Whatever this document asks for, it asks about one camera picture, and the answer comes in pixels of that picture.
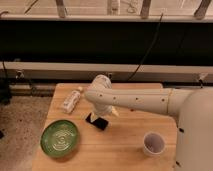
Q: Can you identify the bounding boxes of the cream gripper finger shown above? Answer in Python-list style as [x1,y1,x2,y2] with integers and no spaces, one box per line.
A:
[111,107,119,117]

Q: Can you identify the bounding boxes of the black rectangular eraser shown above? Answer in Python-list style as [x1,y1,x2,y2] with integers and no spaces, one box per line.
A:
[86,114,108,130]

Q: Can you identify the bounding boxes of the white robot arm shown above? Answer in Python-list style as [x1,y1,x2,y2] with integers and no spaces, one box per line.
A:
[84,75,213,171]

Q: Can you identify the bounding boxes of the clear plastic bottle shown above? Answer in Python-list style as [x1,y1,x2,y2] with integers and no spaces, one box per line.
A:
[61,87,83,114]

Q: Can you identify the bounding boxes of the green ribbed plate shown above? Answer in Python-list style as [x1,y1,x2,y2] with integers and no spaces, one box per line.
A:
[40,120,79,158]

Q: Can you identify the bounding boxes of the black hanging cable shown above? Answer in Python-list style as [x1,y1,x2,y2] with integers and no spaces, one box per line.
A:
[126,13,164,82]

